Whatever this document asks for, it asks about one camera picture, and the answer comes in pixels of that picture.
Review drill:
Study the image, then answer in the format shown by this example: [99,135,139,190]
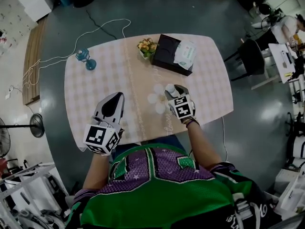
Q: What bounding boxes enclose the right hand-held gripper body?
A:
[168,94,197,120]

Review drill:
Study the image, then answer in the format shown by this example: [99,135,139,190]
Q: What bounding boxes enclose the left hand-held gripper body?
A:
[82,116,124,156]

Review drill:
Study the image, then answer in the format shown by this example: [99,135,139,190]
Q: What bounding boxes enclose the person's right forearm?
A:
[187,122,224,170]

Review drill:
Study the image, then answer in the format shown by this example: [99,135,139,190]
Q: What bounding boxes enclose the person's left forearm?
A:
[82,151,112,195]

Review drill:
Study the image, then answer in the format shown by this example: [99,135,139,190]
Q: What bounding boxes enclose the table with checked cloth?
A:
[64,34,234,152]

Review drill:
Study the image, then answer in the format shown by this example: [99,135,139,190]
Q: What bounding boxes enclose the white wet wipes packet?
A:
[173,40,197,70]

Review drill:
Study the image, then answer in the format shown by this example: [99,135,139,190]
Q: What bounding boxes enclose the black box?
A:
[152,34,197,77]

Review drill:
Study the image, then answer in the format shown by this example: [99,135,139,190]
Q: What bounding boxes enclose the teal lantern ornament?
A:
[75,48,97,71]

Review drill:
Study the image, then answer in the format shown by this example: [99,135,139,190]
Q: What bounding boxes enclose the potted orange flowers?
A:
[137,37,159,60]

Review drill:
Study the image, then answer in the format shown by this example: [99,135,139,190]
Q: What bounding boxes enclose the white metal rack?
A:
[0,161,70,229]

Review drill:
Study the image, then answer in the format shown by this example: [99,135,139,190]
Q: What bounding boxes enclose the black chair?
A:
[224,39,272,82]

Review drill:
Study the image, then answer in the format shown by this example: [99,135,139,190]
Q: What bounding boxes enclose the green and purple jersey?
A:
[64,143,283,229]

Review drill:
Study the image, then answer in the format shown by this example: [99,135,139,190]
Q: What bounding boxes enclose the wooden bench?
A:
[22,17,48,106]

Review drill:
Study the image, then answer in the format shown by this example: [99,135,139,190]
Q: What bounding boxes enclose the white and black device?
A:
[281,51,293,69]

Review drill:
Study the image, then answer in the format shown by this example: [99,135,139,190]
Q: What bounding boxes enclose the cluster of white red jugs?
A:
[0,30,8,56]

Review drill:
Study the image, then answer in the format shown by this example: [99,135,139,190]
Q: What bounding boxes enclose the grey locker cabinet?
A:
[0,0,39,47]

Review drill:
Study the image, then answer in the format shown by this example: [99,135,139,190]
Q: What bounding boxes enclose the purple bracelet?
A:
[182,117,200,128]

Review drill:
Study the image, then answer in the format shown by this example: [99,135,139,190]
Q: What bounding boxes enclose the black floor cable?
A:
[85,10,118,41]

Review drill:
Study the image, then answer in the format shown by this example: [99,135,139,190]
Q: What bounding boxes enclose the white floor cable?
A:
[22,19,132,89]

